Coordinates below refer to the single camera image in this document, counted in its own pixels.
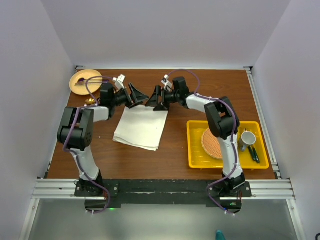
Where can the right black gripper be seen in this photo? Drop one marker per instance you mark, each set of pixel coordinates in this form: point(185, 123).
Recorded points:
point(154, 99)

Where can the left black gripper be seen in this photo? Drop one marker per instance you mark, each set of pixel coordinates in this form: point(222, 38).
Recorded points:
point(136, 96)

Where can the white cloth napkin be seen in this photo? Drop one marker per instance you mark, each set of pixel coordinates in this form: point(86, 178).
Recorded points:
point(141, 127)

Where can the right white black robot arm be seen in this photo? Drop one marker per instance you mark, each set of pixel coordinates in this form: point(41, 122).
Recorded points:
point(222, 121)

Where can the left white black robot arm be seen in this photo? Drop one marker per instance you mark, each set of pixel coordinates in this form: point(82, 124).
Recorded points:
point(75, 131)

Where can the beige round plate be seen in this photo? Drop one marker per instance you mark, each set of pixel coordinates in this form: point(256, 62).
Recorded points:
point(86, 74)

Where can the gold spoon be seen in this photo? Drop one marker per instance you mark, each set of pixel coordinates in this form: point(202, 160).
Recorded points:
point(90, 101)

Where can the purple spoon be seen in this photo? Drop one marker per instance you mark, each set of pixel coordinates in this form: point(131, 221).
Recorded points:
point(82, 81)

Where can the yellow plastic tray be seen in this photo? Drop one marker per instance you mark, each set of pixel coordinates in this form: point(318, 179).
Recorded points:
point(198, 157)

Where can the woven wicker basket plate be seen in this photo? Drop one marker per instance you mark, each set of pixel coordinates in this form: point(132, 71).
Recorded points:
point(211, 145)

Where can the grey ceramic mug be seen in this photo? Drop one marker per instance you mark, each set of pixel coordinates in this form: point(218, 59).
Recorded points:
point(246, 139)

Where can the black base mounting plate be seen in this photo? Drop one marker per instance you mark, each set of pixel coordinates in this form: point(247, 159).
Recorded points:
point(162, 192)

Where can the teal cloth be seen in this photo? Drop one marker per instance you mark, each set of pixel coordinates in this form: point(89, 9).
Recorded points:
point(219, 235)

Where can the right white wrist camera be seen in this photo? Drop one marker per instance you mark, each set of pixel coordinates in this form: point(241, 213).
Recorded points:
point(165, 81)

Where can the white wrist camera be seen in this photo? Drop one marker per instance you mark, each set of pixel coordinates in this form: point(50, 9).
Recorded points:
point(165, 81)
point(119, 81)

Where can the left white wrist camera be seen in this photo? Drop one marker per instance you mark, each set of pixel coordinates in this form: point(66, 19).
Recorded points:
point(119, 81)

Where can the green handled snips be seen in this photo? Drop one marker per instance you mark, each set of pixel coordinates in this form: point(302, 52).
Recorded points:
point(254, 154)

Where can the aluminium right side rail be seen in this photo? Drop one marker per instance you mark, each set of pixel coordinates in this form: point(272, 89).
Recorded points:
point(268, 143)

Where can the aluminium rail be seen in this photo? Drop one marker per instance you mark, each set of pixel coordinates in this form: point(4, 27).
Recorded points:
point(278, 189)
point(268, 143)

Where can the aluminium front rail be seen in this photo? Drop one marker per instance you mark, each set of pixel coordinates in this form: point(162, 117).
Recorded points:
point(278, 189)

